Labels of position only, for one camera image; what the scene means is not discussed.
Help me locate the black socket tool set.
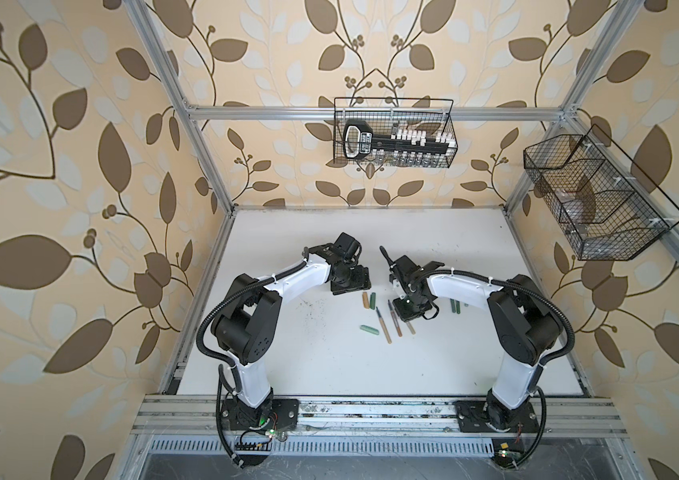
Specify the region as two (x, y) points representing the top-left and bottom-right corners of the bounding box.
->
(339, 120), (459, 160)

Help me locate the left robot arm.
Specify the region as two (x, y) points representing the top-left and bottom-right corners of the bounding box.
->
(195, 232), (371, 424)

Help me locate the light green cap lower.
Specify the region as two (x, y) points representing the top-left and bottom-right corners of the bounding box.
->
(359, 325), (381, 336)

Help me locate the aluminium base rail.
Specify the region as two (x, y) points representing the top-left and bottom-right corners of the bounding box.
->
(131, 395), (629, 439)

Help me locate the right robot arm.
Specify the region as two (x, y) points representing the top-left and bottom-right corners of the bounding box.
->
(379, 247), (575, 431)

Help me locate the back wire basket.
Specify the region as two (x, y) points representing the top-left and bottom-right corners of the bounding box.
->
(332, 96), (459, 169)

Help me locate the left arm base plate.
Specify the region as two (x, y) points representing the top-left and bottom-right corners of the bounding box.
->
(220, 397), (300, 432)

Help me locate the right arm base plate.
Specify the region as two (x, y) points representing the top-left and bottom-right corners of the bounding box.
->
(455, 400), (541, 434)

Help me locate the side wire basket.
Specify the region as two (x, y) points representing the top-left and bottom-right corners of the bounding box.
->
(523, 124), (679, 261)

